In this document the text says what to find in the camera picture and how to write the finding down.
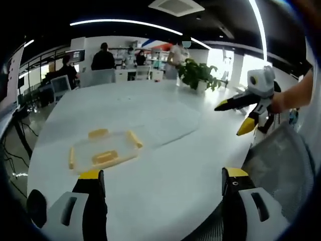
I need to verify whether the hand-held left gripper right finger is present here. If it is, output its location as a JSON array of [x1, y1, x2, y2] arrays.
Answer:
[[221, 167, 289, 241]]

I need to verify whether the ceiling air vent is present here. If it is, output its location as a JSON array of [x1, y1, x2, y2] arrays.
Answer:
[[147, 0, 206, 18]]

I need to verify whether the long ceiling light strip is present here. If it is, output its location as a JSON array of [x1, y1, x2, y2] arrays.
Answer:
[[247, 0, 268, 62], [69, 18, 184, 36]]

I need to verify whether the black floor cable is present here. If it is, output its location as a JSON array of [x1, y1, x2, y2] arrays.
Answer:
[[1, 140, 30, 179]]

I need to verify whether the grey mesh office chair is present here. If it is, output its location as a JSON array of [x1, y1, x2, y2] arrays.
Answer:
[[205, 122, 315, 241]]

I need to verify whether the green potted plant white pot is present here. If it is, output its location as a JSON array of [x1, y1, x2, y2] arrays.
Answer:
[[177, 58, 223, 94]]

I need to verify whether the dark monitor screen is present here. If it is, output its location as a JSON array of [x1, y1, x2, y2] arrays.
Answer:
[[65, 49, 86, 64]]

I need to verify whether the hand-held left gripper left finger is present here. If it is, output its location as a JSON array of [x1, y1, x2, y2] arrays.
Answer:
[[44, 169, 109, 241]]

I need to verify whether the white office chair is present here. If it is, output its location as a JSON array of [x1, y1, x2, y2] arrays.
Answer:
[[136, 65, 152, 81], [50, 74, 73, 102], [90, 68, 117, 85]]

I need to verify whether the clear lid with yellow clips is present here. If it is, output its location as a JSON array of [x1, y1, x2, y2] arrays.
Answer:
[[68, 128, 144, 176]]

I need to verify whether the black table leg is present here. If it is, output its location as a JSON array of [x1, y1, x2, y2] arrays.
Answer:
[[12, 116, 34, 161]]

